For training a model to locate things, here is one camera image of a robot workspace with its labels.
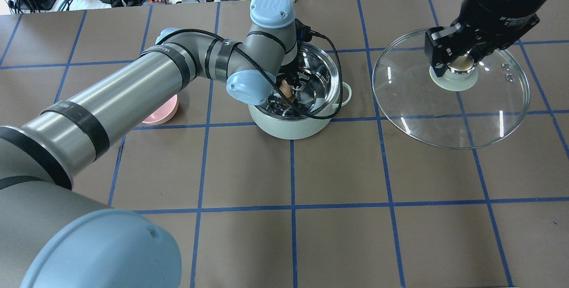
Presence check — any pink bowl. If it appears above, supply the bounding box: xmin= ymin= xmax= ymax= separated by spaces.
xmin=141 ymin=95 xmax=179 ymax=125

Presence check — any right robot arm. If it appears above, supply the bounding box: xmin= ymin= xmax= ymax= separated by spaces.
xmin=425 ymin=0 xmax=546 ymax=77

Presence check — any light green electric pot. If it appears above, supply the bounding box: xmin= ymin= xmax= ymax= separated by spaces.
xmin=248 ymin=43 xmax=353 ymax=140

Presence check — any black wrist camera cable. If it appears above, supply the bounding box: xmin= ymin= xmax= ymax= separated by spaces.
xmin=156 ymin=19 xmax=344 ymax=117

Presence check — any glass pot lid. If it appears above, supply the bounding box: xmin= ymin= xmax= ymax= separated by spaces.
xmin=373 ymin=29 xmax=530 ymax=149

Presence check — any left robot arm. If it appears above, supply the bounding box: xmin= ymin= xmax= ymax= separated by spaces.
xmin=0 ymin=0 xmax=297 ymax=288

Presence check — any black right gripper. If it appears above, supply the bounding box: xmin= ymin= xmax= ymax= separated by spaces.
xmin=424 ymin=12 xmax=540 ymax=77

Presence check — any brown egg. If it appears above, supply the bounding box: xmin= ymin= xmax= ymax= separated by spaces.
xmin=279 ymin=80 xmax=293 ymax=98

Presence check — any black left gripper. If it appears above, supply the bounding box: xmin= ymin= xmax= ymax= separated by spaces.
xmin=276 ymin=64 xmax=312 ymax=97

